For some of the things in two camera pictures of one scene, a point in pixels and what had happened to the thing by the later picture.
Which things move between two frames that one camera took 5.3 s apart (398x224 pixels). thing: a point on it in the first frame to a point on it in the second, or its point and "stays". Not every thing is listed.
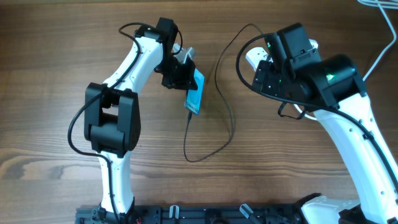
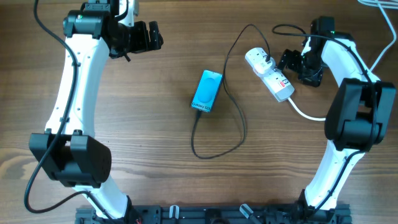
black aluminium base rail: x=196 y=214 stays
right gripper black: x=270 y=83 to x=313 y=78
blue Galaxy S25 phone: x=193 y=98 to x=206 y=91
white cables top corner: x=382 y=4 stays
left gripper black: x=186 y=81 to x=142 y=44
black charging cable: x=189 y=117 to x=231 y=96
